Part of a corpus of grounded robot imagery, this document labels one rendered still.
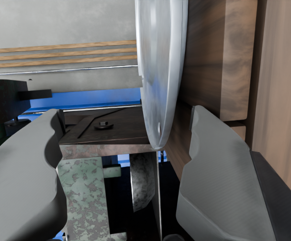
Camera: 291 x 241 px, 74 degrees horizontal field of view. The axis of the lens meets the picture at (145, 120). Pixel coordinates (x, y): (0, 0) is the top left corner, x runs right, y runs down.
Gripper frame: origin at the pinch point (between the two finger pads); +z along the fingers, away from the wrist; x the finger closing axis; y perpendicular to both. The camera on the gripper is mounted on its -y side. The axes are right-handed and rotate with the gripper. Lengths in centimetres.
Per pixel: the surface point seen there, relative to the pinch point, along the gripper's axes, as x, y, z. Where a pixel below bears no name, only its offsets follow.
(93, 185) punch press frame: -16, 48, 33
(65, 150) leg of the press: -21, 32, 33
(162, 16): 2.8, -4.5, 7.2
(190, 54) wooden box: 4.8, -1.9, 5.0
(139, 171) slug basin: 0, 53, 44
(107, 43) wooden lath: -25, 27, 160
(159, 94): 2.8, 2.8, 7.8
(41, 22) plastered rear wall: -88, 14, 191
